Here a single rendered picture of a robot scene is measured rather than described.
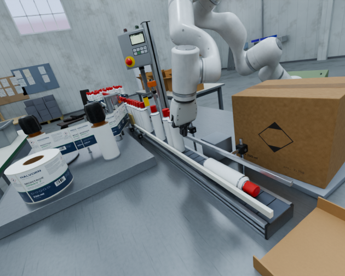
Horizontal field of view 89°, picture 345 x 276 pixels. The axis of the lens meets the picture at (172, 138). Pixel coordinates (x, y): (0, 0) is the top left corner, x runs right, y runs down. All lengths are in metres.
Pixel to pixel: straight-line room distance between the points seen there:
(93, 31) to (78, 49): 1.07
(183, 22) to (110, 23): 9.66
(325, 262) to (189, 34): 0.68
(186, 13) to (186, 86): 0.24
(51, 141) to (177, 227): 0.86
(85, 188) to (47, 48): 9.18
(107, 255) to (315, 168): 0.64
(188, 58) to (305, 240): 0.54
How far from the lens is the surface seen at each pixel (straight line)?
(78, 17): 10.12
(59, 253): 0.72
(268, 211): 0.50
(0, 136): 2.72
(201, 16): 0.97
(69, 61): 9.76
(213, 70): 0.58
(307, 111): 0.60
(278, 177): 0.53
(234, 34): 0.99
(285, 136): 0.65
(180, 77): 0.57
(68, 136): 1.17
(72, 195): 0.86
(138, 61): 1.15
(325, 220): 0.63
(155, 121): 0.96
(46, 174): 0.88
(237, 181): 0.56
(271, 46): 1.05
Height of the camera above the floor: 1.28
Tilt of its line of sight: 23 degrees down
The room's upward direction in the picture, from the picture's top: 13 degrees counter-clockwise
